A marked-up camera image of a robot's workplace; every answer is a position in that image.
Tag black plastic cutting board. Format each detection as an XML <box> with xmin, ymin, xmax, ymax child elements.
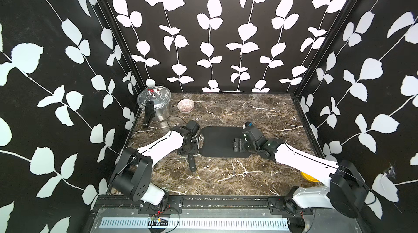
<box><xmin>199</xmin><ymin>126</ymin><xmax>251</xmax><ymax>158</ymax></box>

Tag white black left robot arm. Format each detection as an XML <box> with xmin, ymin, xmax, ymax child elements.
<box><xmin>110</xmin><ymin>120</ymin><xmax>200</xmax><ymax>209</ymax></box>

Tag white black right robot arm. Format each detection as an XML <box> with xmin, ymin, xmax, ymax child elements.
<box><xmin>234</xmin><ymin>122</ymin><xmax>370</xmax><ymax>218</ymax></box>

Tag pink patterned small bowl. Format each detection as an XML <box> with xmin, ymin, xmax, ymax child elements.
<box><xmin>177</xmin><ymin>99</ymin><xmax>194</xmax><ymax>114</ymax></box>

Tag steel pressure cooker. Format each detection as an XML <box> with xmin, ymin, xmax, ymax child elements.
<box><xmin>137</xmin><ymin>85</ymin><xmax>172</xmax><ymax>129</ymax></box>

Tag yellow plastic bowl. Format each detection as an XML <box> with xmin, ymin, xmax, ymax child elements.
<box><xmin>300</xmin><ymin>172</ymin><xmax>319</xmax><ymax>183</ymax></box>

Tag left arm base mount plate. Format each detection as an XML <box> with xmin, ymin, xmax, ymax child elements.
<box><xmin>138</xmin><ymin>196</ymin><xmax>184</xmax><ymax>216</ymax></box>

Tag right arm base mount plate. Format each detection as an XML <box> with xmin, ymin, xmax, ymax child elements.
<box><xmin>267</xmin><ymin>196</ymin><xmax>314</xmax><ymax>217</ymax></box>

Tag white perforated rail strip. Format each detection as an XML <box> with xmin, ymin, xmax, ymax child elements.
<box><xmin>99</xmin><ymin>217</ymin><xmax>290</xmax><ymax>231</ymax></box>

